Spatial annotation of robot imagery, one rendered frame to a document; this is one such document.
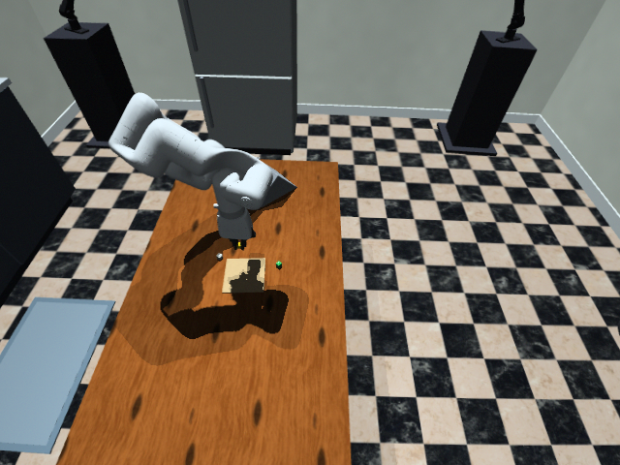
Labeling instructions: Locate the beige mat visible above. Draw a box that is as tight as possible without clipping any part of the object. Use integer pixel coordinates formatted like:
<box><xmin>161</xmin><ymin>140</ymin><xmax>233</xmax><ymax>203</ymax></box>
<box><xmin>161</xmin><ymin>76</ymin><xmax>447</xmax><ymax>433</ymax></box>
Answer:
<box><xmin>222</xmin><ymin>258</ymin><xmax>265</xmax><ymax>293</ymax></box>

